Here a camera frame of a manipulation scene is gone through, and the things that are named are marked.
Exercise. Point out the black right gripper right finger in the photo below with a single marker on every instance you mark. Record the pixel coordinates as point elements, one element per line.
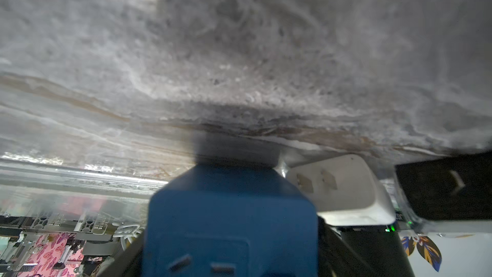
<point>335,258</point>

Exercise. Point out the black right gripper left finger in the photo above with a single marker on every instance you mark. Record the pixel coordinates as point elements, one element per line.
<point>129,263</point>

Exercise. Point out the white plug adapter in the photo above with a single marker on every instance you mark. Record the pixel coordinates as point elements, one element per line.
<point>345,192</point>

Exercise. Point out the blue cube socket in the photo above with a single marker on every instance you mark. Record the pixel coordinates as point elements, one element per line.
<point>230,221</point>

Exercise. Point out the black plug adapter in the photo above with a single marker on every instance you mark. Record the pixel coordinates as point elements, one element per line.
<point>450,189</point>

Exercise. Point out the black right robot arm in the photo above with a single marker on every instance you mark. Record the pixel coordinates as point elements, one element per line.
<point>372,251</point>

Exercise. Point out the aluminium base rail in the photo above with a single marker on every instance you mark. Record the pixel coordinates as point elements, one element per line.
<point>43,190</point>

